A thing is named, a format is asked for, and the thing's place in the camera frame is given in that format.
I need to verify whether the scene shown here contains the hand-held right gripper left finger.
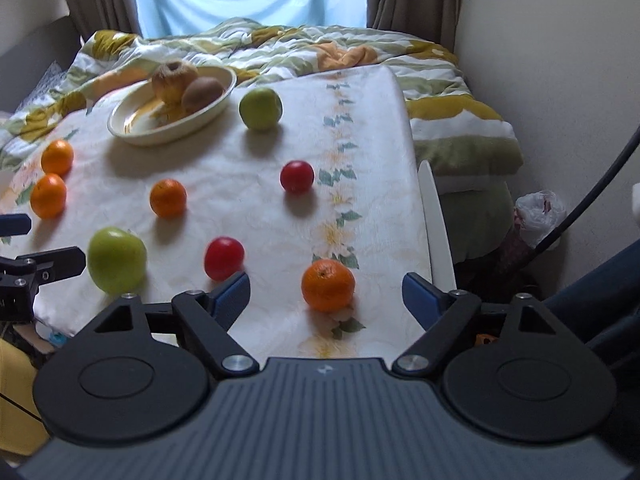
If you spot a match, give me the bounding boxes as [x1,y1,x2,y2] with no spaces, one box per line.
[92,271,260,380]

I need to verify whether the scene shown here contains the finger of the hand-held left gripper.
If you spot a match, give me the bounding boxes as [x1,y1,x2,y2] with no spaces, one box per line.
[0,213,32,237]
[0,246,87,325]

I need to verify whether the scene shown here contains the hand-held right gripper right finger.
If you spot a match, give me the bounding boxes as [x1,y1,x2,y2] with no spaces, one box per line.
[392,272,553,377]

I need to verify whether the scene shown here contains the red tomato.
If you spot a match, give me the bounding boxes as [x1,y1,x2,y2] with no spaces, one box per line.
[204,237,246,282]
[280,160,315,194]

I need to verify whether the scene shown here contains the large green apple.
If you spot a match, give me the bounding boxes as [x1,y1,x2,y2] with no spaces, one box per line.
[87,227,148,296]

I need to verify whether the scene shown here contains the orange mandarin with stem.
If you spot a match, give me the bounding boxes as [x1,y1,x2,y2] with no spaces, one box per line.
[301,259,356,313]

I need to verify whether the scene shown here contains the cream ceramic bowl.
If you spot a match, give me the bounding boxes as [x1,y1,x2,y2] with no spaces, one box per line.
[107,65,238,147]

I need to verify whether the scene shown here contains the small green apple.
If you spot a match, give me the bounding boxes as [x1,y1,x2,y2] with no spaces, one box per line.
[238,87,283,132]

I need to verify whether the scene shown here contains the white plastic slat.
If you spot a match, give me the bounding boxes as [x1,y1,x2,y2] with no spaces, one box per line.
[417,160,457,292]

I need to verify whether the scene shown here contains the cardboard piece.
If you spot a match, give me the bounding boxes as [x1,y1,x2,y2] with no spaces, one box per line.
[10,322,57,357]

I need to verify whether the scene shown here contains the white floral tablecloth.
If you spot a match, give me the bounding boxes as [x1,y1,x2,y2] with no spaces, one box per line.
[0,65,434,361]

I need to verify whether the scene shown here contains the green cushion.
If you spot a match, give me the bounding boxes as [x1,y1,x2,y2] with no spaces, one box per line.
[440,180,516,262]

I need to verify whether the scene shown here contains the dark patterned cloth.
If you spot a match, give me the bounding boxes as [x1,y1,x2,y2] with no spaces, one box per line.
[457,227,544,294]

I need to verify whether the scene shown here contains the yellow cloth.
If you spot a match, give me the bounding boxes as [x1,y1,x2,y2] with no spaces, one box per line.
[0,337,49,457]

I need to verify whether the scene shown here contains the grey patterned cloth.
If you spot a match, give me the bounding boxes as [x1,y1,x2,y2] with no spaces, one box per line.
[15,60,69,114]

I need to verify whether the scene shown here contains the white plastic bag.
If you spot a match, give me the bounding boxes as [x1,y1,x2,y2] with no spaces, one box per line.
[515,190,569,237]

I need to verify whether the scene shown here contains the person's leg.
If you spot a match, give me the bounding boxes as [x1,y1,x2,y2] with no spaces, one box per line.
[542,240,640,361]

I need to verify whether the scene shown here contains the brown kiwi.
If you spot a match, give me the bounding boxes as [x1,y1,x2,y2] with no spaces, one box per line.
[181,77,226,114]

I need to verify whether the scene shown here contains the wrinkled brown apple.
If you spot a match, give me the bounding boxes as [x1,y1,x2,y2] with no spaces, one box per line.
[151,60,200,106]

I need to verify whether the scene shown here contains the floral green yellow blanket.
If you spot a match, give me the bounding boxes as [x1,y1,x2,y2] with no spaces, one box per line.
[0,17,524,192]

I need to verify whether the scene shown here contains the black cable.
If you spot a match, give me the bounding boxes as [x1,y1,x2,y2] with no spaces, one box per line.
[537,125,640,252]

